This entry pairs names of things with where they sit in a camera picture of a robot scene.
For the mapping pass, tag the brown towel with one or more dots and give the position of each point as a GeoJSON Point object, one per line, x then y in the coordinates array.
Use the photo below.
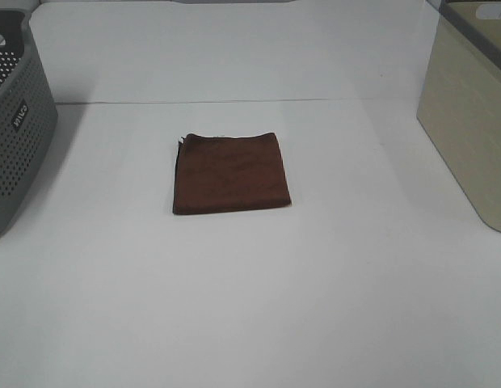
{"type": "Point", "coordinates": [229, 174]}

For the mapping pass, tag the beige storage bin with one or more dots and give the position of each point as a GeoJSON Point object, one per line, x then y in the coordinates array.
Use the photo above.
{"type": "Point", "coordinates": [460, 104]}

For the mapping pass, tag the grey perforated plastic basket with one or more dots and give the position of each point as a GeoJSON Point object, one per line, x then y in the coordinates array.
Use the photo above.
{"type": "Point", "coordinates": [28, 114]}

